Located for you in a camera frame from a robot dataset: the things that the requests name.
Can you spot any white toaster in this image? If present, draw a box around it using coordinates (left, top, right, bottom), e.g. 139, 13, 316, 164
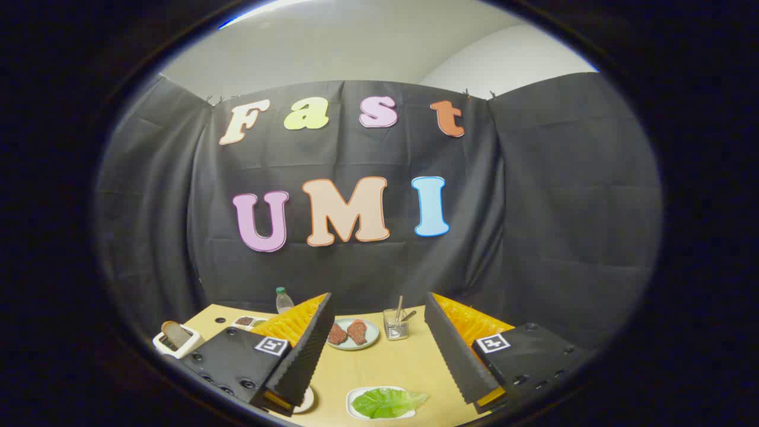
152, 321, 203, 359

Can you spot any white bread slice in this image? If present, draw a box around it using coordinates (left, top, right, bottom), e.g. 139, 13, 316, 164
161, 321, 193, 349

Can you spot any white round plate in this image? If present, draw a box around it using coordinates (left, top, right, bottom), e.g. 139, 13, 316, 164
292, 385, 315, 415

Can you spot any white rectangular plate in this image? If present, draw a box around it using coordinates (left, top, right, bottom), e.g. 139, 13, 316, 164
346, 386, 417, 420

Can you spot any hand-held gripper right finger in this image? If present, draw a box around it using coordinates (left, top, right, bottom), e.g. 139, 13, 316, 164
423, 292, 594, 415

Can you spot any light blue round plate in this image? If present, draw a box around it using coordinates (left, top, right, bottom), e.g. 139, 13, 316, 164
327, 318, 380, 351

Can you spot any green lettuce leaf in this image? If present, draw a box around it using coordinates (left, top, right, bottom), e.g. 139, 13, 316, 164
352, 388, 429, 419

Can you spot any clear glass utensil holder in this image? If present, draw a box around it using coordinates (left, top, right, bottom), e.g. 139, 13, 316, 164
383, 308, 410, 341

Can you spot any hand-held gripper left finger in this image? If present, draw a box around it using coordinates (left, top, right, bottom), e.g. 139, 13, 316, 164
178, 292, 336, 416

